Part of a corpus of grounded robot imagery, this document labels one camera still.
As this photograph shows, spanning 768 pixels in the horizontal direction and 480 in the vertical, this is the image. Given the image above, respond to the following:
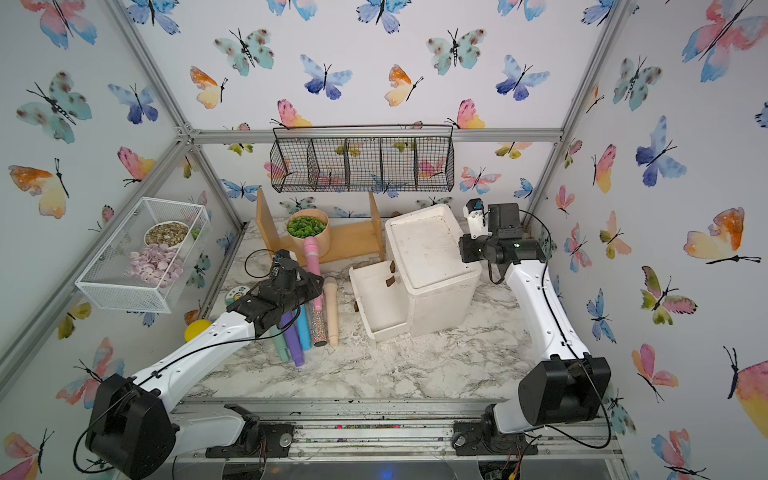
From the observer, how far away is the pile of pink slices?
0.64 meters

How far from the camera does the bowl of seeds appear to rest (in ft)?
2.31

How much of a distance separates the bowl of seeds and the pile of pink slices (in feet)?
0.13
